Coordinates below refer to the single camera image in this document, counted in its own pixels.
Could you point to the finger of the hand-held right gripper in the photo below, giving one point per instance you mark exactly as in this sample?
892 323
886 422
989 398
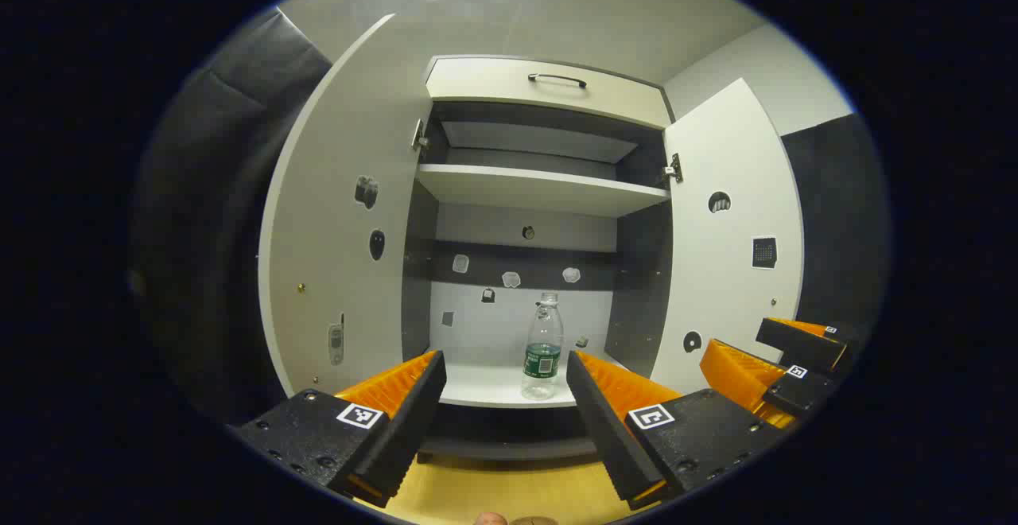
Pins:
799 344
799 394

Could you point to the black backdrop cloth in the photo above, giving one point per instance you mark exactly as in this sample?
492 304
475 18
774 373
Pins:
215 215

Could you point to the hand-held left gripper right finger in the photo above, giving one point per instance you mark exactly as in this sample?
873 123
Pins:
604 437

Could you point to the white cabinet shelf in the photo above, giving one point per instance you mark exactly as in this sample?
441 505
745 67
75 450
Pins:
485 386
541 189

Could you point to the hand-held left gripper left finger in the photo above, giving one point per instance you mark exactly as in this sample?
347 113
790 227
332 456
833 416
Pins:
413 421

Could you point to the clear plastic bottle green label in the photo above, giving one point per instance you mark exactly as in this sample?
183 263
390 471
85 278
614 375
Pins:
542 358

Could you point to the white cabinet drawer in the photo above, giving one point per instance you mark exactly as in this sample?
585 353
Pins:
493 83

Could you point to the metal door hinge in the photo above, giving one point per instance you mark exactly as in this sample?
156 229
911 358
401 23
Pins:
419 139
674 169

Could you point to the white cabinet door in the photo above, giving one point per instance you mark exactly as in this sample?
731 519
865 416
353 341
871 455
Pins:
334 159
732 286

